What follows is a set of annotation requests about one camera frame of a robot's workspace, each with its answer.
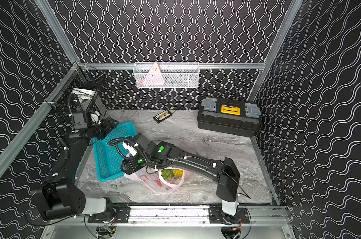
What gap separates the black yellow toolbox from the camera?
958 mm

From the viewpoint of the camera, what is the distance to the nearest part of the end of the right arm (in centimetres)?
51

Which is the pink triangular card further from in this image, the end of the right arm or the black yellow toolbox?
the end of the right arm

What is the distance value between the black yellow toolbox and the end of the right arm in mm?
532

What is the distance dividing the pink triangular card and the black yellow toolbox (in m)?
0.33

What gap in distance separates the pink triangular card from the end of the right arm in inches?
18.0

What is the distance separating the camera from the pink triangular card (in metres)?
0.90
